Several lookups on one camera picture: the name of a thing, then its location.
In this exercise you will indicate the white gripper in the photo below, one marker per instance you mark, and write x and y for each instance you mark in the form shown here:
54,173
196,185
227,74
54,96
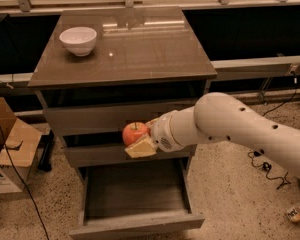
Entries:
163,131

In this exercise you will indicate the red apple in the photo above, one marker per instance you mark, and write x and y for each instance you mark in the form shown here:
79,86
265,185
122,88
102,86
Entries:
133,131

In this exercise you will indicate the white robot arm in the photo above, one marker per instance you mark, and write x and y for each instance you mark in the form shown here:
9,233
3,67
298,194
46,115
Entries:
215,117

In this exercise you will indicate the grey open bottom drawer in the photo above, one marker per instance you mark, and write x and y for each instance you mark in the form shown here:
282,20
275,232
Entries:
136,199

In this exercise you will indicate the grey drawer cabinet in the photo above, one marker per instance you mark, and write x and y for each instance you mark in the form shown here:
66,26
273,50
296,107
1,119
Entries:
142,55

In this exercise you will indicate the grey middle drawer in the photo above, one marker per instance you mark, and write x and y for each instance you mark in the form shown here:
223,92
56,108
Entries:
96,155

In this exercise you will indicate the grey top drawer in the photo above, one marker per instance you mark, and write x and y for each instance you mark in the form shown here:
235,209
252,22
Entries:
68,121

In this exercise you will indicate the black table leg foot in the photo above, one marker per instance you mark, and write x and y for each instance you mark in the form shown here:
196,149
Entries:
45,147

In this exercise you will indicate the white ceramic bowl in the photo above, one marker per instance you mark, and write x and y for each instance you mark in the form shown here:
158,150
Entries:
79,41

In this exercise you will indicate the brown cardboard box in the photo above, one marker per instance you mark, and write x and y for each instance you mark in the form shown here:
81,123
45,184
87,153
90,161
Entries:
18,147

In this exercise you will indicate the plastic bottle on floor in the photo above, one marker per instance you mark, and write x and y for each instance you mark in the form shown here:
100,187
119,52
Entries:
293,213

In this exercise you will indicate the black power adapter with cable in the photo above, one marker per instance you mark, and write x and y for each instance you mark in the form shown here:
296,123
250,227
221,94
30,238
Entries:
266,166

